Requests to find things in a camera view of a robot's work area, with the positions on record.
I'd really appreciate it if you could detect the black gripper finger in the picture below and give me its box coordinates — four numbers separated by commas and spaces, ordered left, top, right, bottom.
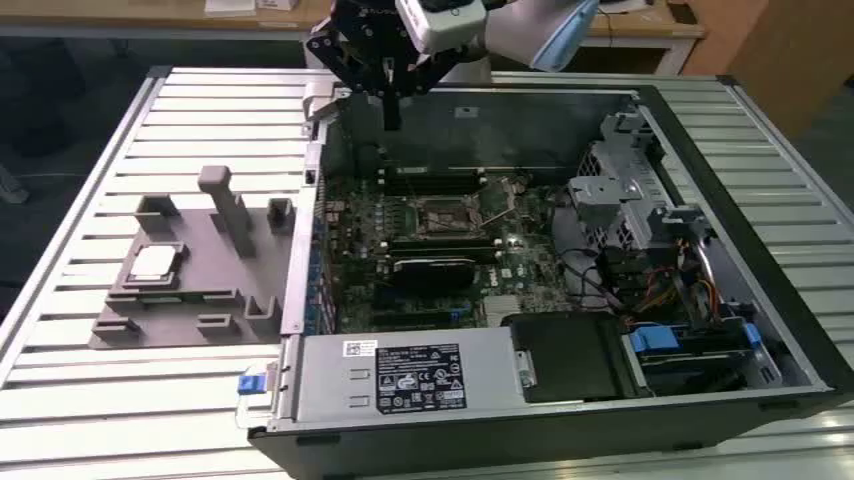
306, 30, 394, 132
391, 47, 466, 132

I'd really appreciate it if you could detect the silver CPU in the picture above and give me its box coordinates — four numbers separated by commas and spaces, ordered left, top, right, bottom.
128, 243, 190, 282

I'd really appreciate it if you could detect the CPU socket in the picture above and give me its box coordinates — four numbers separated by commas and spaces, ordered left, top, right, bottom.
411, 196, 483, 237

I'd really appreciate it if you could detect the black RAM slot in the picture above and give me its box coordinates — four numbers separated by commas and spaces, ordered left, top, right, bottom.
383, 165, 487, 175
383, 173, 487, 183
383, 180, 487, 190
388, 238, 499, 247
388, 244, 499, 253
390, 250, 499, 259
391, 257, 501, 266

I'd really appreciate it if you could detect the wooden desk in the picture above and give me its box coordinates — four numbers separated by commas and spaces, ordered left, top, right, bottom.
0, 0, 710, 76

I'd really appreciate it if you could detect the metal drive cage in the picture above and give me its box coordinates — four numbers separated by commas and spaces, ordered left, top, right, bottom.
566, 112, 679, 251

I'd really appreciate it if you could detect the black graphics card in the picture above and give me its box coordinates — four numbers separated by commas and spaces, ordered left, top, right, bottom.
388, 256, 481, 295

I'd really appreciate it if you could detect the dark office chair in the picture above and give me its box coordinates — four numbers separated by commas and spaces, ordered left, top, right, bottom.
0, 37, 88, 161

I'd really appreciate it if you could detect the green motherboard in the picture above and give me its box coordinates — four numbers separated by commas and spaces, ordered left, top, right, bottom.
318, 167, 606, 335

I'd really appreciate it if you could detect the silver chipset heatsink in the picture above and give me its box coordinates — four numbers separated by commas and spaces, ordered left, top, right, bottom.
483, 294, 523, 321

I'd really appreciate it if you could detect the grey parts rack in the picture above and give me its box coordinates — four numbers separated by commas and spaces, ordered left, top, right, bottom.
87, 164, 300, 351

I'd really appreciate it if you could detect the black expansion slot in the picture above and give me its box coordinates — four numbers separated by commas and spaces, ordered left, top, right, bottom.
371, 310, 456, 327

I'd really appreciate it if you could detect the wooden cabinet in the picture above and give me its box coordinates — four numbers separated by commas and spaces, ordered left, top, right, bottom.
681, 0, 854, 139

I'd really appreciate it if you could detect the green RAM stick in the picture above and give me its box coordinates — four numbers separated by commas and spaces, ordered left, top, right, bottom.
136, 294, 210, 306

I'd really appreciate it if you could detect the black plastic shroud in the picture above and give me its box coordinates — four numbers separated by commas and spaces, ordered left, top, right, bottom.
498, 310, 646, 405

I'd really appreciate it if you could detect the blue disk carrier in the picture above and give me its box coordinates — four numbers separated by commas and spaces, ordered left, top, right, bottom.
626, 322, 763, 397

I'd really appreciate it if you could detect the silver power supply unit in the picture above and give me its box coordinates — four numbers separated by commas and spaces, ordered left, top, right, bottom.
291, 328, 533, 424

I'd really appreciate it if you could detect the black PC case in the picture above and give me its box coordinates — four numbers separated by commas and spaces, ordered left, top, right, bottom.
246, 79, 854, 480

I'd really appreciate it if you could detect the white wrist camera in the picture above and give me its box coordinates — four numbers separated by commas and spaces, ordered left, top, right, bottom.
394, 0, 494, 55

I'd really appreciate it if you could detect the grey case handle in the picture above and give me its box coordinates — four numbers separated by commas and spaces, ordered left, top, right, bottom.
300, 81, 348, 124

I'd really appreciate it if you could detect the orange wire bundle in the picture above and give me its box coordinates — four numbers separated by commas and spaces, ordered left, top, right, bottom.
626, 267, 726, 326

